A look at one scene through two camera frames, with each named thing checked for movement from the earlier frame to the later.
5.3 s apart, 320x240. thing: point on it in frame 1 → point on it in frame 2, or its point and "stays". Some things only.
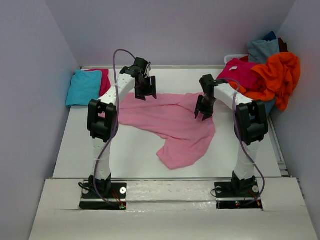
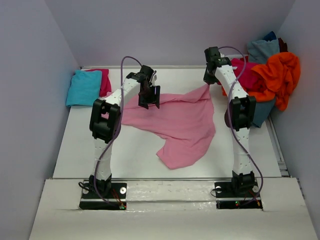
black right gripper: [207, 112] → [209, 79]
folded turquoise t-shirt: [85, 87] stays
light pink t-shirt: [171, 118] stays
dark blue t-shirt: [270, 36] stays
